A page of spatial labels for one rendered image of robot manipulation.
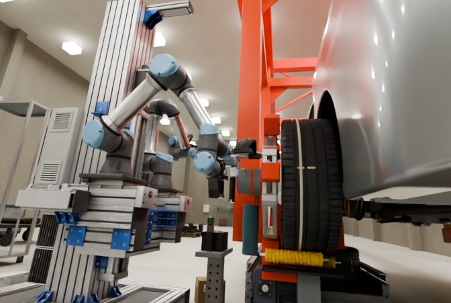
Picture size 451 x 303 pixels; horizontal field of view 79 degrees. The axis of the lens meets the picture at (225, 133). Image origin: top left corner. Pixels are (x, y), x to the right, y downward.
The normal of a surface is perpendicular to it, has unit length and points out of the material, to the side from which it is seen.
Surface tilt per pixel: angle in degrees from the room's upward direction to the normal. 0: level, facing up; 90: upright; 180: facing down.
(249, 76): 90
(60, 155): 90
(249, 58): 90
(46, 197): 90
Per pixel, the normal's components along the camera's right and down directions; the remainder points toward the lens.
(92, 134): -0.40, -0.20
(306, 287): -0.18, -0.30
